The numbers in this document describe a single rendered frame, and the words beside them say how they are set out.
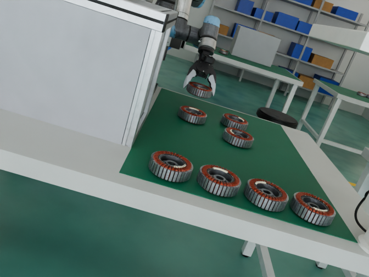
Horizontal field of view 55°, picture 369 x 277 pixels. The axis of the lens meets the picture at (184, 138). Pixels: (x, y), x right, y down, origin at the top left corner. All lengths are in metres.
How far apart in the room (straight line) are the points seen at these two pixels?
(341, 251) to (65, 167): 0.66
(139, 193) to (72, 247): 1.00
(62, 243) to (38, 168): 0.97
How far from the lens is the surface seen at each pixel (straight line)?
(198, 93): 1.50
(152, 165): 0.89
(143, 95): 0.96
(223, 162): 1.10
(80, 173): 0.83
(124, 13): 0.94
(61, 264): 1.70
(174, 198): 0.83
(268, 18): 7.63
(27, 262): 1.70
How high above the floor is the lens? 1.16
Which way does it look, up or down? 20 degrees down
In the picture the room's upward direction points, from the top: 18 degrees clockwise
